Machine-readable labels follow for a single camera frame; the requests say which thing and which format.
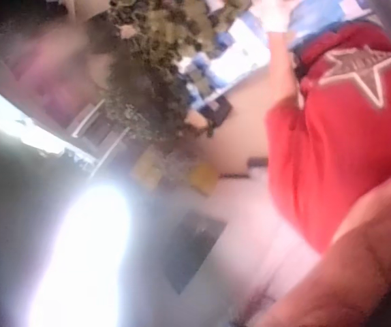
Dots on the person's left hand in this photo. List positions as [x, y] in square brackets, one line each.
[277, 18]

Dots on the blue plastic sheet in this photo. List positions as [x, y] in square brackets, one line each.
[314, 20]

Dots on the white and blue cartons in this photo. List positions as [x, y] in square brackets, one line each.
[236, 58]

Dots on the small black tray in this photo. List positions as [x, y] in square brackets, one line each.
[216, 110]

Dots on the heap of dried green plants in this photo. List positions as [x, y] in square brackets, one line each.
[154, 68]

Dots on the yellow flat packet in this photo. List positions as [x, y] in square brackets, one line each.
[148, 163]
[202, 177]

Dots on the pink cloth bundle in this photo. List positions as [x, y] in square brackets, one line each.
[45, 75]

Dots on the black square mat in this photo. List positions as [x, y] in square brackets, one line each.
[195, 248]

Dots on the white metal frame rack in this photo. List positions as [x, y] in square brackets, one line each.
[96, 133]

